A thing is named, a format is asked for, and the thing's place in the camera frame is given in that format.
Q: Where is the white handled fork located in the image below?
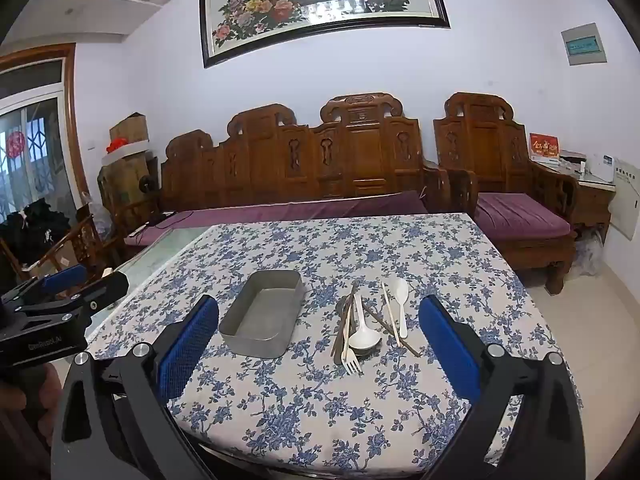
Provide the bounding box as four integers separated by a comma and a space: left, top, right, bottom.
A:
341, 305, 365, 377

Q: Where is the black cable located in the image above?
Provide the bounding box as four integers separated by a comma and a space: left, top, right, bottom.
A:
132, 210, 193, 233

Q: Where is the person's left hand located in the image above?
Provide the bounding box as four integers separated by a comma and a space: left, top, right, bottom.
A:
0, 367, 61, 456

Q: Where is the large white soup spoon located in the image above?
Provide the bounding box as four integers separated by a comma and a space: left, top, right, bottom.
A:
347, 292, 383, 352

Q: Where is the metal spoon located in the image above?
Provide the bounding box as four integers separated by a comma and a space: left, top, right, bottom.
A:
336, 295, 385, 358

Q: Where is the wooden chair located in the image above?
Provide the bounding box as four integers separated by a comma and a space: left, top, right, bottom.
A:
0, 215, 108, 286

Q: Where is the black cloth pile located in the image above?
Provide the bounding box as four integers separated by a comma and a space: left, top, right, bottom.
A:
0, 199, 76, 261

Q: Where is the clear plastic bag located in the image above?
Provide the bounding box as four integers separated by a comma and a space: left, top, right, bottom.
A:
575, 232, 606, 278
82, 202, 108, 241

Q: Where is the blue floral tablecloth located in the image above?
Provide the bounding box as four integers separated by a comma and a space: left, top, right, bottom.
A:
87, 212, 583, 478

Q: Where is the carved wooden armchair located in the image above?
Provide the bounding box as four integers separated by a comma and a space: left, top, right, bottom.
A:
432, 91, 581, 295

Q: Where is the framed floral painting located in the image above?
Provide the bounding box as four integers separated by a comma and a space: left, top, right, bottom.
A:
199, 0, 450, 69

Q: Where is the purple sofa cushion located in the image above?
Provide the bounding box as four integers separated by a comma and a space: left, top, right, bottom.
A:
124, 191, 428, 247

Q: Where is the metal tray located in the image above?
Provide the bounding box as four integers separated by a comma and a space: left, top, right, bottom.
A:
218, 269, 306, 359

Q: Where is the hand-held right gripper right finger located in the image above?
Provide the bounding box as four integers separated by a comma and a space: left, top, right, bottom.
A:
417, 294, 586, 480

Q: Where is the white flat box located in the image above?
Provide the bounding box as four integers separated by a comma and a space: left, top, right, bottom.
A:
102, 140, 152, 166

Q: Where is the wooden framed window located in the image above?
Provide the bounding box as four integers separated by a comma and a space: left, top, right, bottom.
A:
0, 45, 88, 221

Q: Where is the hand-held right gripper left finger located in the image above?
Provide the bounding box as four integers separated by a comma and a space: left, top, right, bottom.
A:
50, 294, 221, 480

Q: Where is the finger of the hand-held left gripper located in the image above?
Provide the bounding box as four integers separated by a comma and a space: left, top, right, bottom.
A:
0, 271, 130, 343
0, 264, 90, 308

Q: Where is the white box device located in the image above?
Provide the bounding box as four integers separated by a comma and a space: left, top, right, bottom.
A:
584, 154, 616, 183

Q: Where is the grey wall electrical box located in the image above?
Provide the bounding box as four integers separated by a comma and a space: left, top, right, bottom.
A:
561, 22, 608, 66

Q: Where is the small white spoon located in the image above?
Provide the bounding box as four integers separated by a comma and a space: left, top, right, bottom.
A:
394, 278, 411, 338

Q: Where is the carved wooden sofa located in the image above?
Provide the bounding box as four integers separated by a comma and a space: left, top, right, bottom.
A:
100, 92, 478, 261

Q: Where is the wooden side table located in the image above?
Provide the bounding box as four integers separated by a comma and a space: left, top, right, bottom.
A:
560, 160, 617, 241

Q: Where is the light wooden chopstick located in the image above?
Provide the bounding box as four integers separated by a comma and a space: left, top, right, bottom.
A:
381, 281, 402, 347
332, 304, 354, 363

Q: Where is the dark wooden chopstick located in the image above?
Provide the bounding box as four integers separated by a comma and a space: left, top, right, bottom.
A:
364, 305, 422, 358
340, 280, 361, 366

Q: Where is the small cardboard box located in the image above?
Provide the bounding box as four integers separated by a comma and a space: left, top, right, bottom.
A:
109, 112, 150, 147

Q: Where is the red desk calendar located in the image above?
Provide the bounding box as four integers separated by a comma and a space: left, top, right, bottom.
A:
529, 133, 560, 163

